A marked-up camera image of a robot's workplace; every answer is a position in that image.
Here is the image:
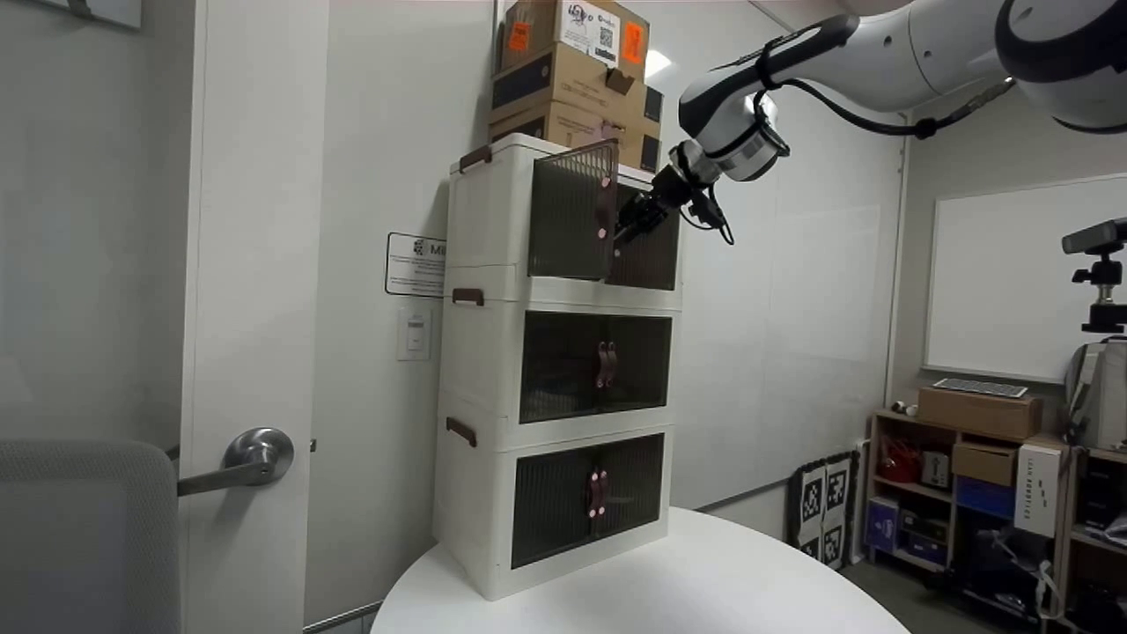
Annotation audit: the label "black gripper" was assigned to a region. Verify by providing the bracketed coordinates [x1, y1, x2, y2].
[613, 166, 720, 247]

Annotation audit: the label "smoked cabinet door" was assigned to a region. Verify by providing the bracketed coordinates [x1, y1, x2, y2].
[610, 214, 680, 288]
[527, 141, 620, 281]

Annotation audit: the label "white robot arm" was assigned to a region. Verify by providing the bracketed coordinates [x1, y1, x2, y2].
[613, 0, 1127, 247]

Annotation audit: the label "white stacked storage cabinet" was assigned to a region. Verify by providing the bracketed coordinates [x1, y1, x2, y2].
[434, 133, 680, 599]

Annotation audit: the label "large brown cardboard box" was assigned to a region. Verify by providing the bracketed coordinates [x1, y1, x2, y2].
[491, 47, 663, 170]

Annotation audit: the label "small cardboard box orange stickers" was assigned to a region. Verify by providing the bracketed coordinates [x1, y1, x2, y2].
[498, 0, 652, 79]

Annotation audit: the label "black white calibration board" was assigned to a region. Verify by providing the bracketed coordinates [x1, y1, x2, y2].
[784, 450, 859, 571]

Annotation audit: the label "cardboard box on shelf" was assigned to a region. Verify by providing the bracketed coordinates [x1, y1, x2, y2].
[919, 389, 1043, 440]

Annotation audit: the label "white door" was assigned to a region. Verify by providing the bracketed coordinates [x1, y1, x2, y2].
[178, 0, 326, 634]

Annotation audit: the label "wooden storage shelf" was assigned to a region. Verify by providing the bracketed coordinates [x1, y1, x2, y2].
[862, 413, 1127, 634]

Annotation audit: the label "white box on shelf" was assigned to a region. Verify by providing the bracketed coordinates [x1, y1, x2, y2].
[1013, 438, 1072, 538]

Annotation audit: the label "grey office chair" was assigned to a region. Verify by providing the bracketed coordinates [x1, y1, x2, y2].
[0, 440, 178, 634]

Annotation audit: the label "white wall whiteboard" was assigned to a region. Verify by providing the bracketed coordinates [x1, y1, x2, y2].
[925, 173, 1127, 383]

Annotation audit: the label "silver lever door handle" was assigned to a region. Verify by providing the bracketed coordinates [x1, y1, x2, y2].
[177, 427, 295, 497]

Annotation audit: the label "black camera on tripod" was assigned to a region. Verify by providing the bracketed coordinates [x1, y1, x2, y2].
[1059, 219, 1127, 330]

